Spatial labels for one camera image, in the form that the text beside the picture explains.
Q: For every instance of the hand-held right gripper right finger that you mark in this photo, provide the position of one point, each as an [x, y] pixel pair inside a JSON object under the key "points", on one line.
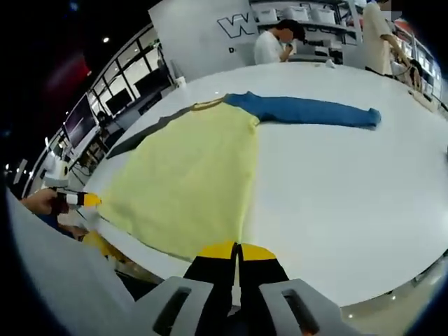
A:
{"points": [[262, 276]]}

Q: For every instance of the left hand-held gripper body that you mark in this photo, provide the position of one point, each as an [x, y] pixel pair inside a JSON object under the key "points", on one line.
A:
{"points": [[56, 171]]}

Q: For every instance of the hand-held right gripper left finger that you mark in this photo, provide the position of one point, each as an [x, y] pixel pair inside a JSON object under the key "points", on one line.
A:
{"points": [[210, 280]]}

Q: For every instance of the yellow and blue garment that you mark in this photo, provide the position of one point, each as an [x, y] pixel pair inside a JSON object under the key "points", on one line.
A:
{"points": [[189, 175]]}

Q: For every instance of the person's left hand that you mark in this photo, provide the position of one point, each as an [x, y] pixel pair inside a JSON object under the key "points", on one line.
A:
{"points": [[47, 203]]}

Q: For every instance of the yellow chair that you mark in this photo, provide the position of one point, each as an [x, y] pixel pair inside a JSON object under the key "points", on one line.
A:
{"points": [[99, 245]]}

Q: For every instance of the monitor with purple screen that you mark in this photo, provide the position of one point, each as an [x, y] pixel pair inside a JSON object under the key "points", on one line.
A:
{"points": [[80, 122]]}

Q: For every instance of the black monitor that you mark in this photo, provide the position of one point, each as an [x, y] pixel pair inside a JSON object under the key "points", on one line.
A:
{"points": [[117, 101], [148, 84]]}

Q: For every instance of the ceiling spotlights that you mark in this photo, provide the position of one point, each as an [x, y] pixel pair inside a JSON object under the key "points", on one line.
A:
{"points": [[105, 39]]}

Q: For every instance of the small white object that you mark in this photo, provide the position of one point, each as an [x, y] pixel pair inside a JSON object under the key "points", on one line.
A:
{"points": [[330, 64]]}

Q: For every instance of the grey metal shelving rack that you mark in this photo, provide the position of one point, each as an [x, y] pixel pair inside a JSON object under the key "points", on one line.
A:
{"points": [[315, 26]]}

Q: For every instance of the white storage bin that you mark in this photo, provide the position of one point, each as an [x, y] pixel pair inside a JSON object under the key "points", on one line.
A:
{"points": [[297, 14], [267, 15], [323, 14]]}

